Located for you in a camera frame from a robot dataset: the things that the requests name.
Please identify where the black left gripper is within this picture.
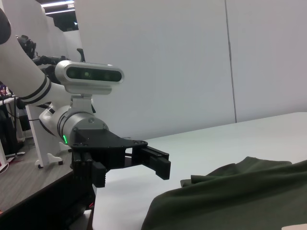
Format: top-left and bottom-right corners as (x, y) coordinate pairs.
(68, 128), (172, 188)

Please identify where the dark green FREE! t-shirt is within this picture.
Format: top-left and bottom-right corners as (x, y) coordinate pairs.
(141, 156), (307, 230)

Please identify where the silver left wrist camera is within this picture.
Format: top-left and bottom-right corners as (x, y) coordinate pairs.
(54, 59), (125, 96)

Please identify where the black camera rig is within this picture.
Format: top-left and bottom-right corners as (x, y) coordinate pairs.
(15, 34), (70, 72)

